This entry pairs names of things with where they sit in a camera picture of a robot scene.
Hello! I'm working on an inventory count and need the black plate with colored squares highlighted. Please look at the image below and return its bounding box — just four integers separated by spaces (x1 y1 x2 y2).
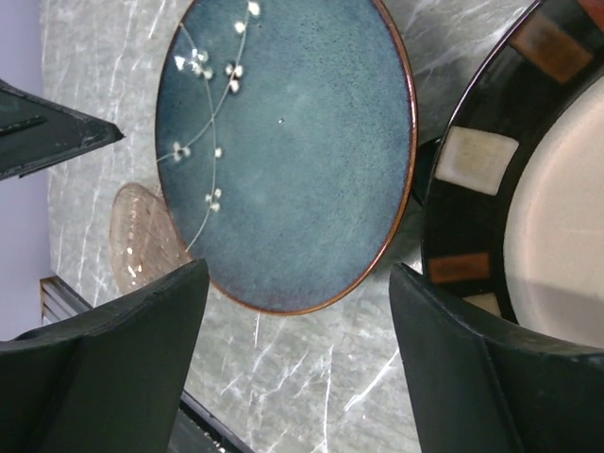
422 0 603 347

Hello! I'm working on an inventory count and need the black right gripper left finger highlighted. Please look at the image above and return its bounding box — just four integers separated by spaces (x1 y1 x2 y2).
1 260 210 452

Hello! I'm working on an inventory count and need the dark blue brown-rimmed plate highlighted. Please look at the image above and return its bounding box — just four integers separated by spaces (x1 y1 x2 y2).
155 1 418 314

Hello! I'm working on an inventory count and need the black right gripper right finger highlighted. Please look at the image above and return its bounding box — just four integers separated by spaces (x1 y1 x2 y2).
389 264 603 452

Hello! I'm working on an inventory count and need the aluminium frame rail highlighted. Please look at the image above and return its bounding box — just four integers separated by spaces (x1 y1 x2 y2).
40 276 92 325

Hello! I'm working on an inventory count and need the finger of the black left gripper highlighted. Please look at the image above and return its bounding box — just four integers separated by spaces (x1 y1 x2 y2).
1 81 124 179

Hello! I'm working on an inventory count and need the pink glass dish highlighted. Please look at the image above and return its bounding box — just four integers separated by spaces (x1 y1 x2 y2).
109 182 191 294

